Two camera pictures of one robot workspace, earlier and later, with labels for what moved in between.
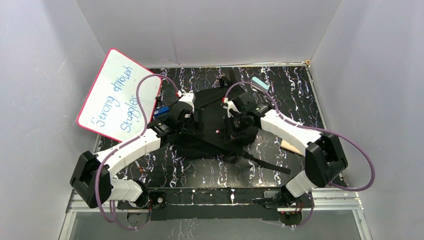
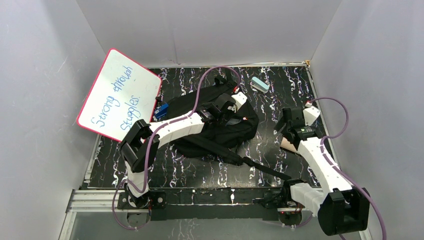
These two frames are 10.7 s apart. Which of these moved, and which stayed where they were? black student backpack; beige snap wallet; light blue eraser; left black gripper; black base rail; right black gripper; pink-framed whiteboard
Moved: black student backpack; right black gripper; left black gripper
Stayed: black base rail; light blue eraser; beige snap wallet; pink-framed whiteboard
